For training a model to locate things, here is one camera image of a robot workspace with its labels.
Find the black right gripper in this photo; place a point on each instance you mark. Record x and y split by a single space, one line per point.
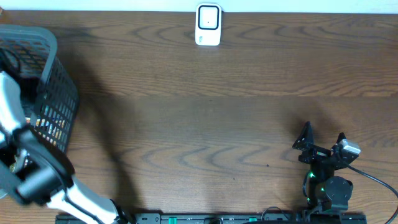
316 152

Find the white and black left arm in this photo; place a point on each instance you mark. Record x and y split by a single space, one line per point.
53 181

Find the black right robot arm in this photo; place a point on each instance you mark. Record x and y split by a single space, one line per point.
325 192

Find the white barcode scanner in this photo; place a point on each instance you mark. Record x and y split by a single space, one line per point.
208 23

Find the grey plastic mesh basket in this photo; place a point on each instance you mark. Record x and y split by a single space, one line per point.
48 94

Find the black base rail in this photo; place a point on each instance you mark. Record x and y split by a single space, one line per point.
156 218

